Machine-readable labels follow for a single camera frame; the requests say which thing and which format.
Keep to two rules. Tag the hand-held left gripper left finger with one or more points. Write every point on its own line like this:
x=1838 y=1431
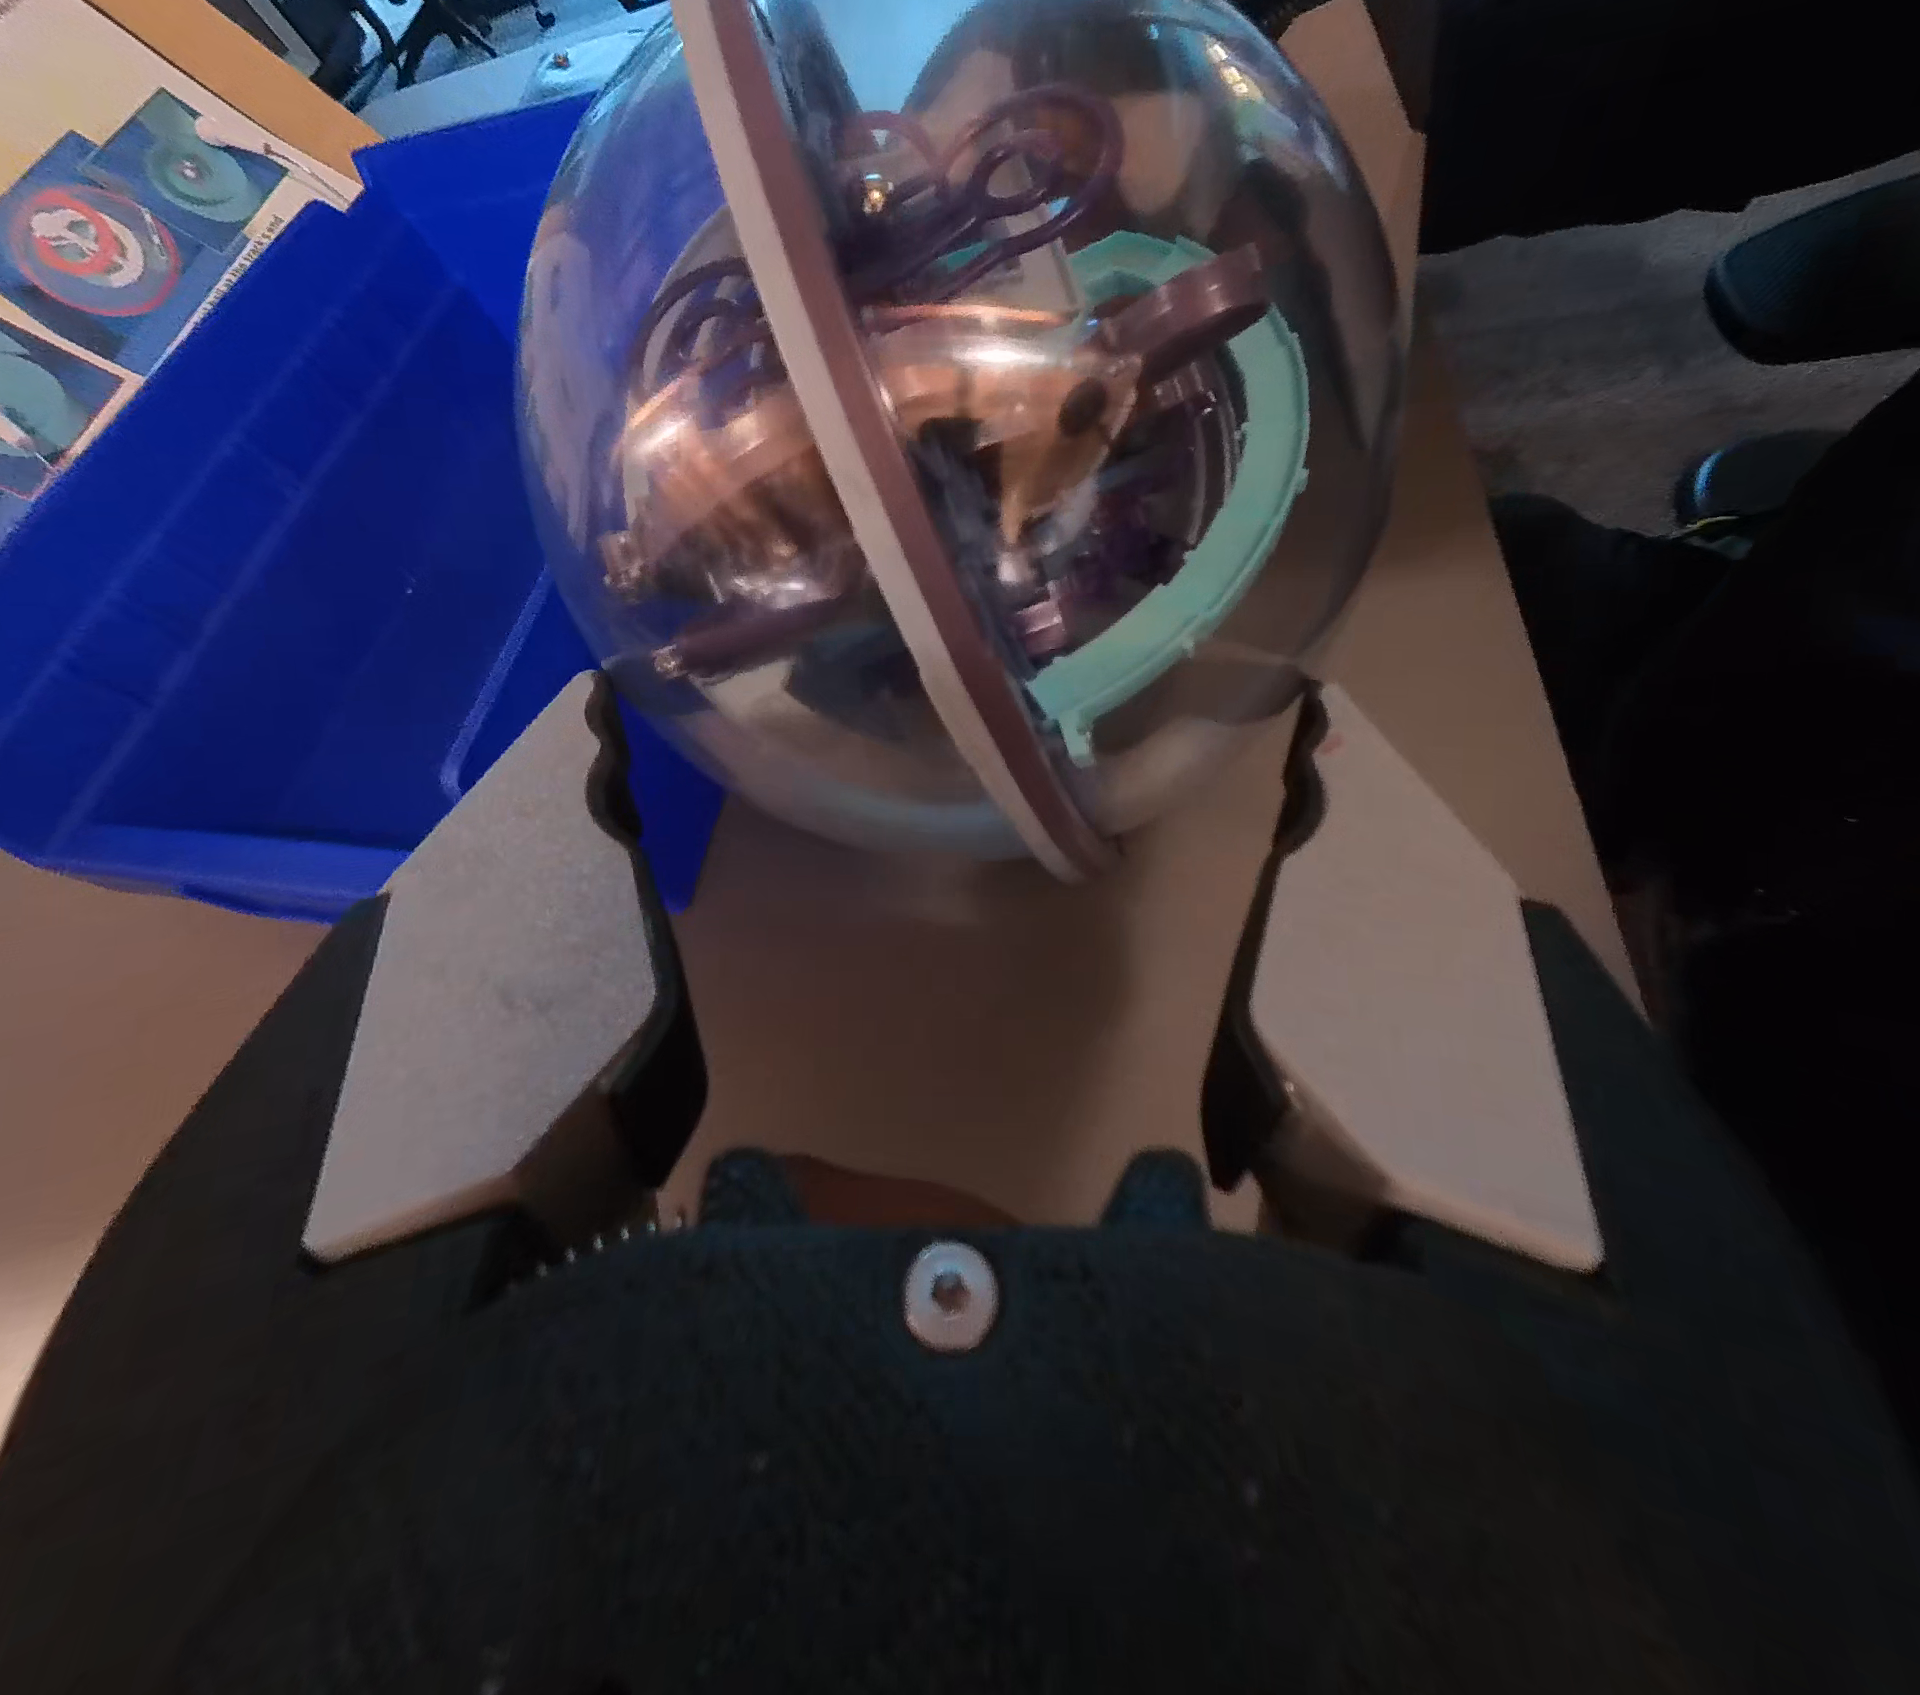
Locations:
x=478 y=1001

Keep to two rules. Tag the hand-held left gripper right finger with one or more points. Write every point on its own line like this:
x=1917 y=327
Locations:
x=1408 y=1018

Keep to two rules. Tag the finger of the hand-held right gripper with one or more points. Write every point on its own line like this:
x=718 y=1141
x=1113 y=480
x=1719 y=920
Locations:
x=1361 y=59

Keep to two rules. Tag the clear plastic maze ball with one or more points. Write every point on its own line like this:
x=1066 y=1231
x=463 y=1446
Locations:
x=962 y=409

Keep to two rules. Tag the person's right forearm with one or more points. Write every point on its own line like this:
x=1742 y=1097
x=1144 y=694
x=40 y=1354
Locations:
x=1650 y=73

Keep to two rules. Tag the person's dark clothing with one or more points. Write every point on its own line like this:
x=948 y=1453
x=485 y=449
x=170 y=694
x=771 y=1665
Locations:
x=1771 y=898

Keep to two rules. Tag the blue plastic bin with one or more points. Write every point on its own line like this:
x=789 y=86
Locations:
x=274 y=551

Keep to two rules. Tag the printed instruction sheet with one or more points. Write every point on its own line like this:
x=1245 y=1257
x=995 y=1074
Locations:
x=87 y=227

